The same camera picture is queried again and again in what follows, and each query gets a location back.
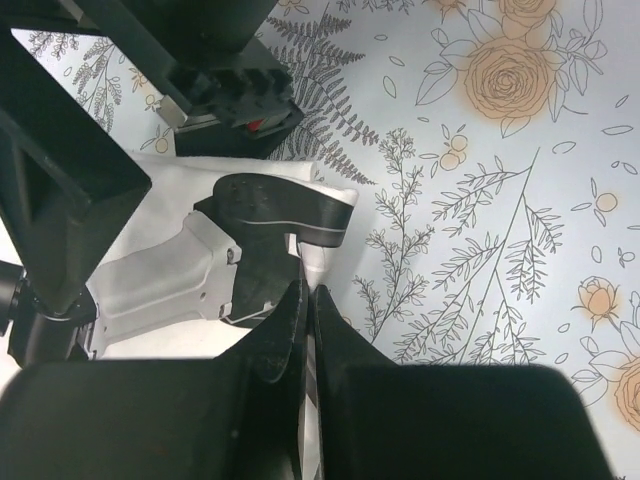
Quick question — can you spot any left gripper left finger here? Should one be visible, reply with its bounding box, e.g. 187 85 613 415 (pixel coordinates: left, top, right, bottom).
1 281 304 479

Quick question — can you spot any floral patterned table mat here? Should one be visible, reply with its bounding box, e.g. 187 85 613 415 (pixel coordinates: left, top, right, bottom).
1 1 639 479

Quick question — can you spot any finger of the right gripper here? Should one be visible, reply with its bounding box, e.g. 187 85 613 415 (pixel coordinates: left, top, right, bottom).
1 34 151 313

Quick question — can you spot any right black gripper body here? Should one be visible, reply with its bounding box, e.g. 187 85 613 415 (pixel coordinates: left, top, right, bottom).
64 0 303 158

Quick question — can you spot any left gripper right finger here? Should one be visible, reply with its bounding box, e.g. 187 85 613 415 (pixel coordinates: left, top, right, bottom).
312 287 612 479

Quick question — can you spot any white t shirt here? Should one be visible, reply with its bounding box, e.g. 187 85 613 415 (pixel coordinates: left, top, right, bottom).
82 152 358 359

